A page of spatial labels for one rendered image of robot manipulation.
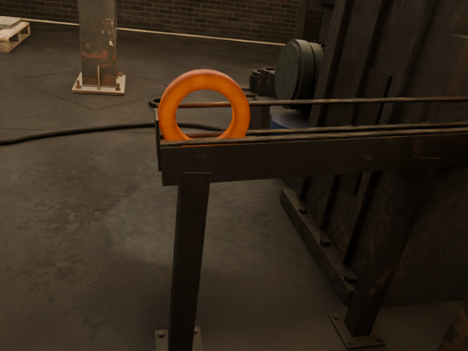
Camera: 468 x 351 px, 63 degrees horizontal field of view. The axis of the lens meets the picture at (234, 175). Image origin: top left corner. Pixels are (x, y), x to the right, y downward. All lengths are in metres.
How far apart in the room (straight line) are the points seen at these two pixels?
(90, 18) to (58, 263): 2.20
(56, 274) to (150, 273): 0.30
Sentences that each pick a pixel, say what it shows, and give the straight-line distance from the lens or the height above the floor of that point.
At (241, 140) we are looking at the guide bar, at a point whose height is 0.64.
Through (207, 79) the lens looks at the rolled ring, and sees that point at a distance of 0.75.
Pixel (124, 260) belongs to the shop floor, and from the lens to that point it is 1.44.
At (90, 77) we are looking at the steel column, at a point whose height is 0.10.
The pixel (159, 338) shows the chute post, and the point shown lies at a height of 0.01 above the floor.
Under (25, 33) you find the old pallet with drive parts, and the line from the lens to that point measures 5.63.
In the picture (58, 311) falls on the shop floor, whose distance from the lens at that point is 1.30.
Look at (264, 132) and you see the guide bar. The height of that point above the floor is 0.63.
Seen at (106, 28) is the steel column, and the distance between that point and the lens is 3.26.
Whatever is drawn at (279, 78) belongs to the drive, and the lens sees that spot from 2.32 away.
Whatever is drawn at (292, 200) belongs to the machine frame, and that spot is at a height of 0.07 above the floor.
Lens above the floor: 0.92
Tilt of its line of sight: 27 degrees down
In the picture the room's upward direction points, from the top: 8 degrees clockwise
